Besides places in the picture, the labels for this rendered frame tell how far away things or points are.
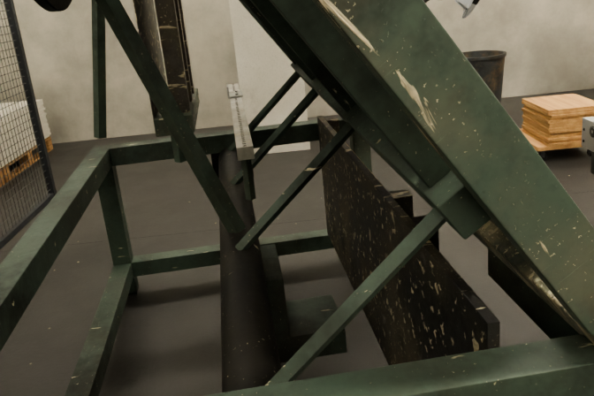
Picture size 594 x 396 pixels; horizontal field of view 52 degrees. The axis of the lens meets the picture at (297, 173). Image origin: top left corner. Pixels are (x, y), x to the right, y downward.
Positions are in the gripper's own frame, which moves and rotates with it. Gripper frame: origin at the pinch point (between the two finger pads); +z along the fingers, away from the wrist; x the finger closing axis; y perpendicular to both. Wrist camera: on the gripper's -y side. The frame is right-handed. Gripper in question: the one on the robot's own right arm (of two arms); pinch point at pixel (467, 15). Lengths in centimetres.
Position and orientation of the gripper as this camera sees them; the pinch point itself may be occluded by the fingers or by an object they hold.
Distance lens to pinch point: 201.7
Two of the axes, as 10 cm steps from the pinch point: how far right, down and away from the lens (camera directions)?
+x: 0.3, 2.9, -9.6
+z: -3.7, 8.9, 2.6
